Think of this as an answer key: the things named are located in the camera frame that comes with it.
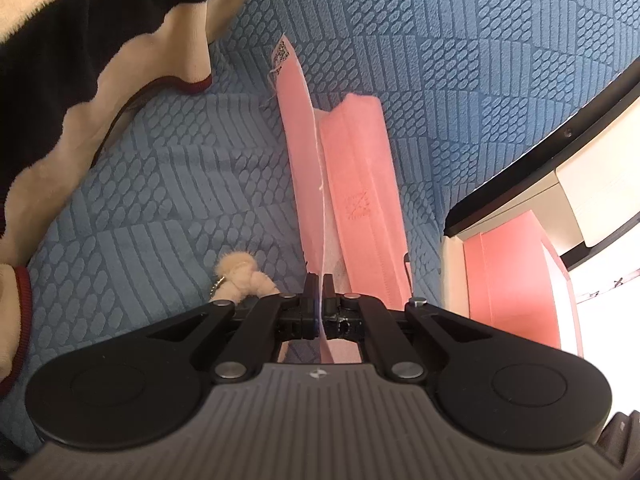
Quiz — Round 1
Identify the pink plastic bag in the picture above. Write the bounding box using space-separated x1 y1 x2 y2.
268 32 362 365

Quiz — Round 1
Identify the striped fleece blanket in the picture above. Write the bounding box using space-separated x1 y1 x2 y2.
1 0 244 391

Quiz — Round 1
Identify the cream fuzzy hair tie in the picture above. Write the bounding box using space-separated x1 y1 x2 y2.
208 250 281 304

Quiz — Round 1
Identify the pink open cardboard box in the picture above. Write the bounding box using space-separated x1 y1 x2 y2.
463 210 584 356

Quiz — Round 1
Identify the blue textured floor chair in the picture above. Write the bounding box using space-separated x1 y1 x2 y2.
1 0 639 452

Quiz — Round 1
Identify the white folding chair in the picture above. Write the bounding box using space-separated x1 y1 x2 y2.
442 62 639 315

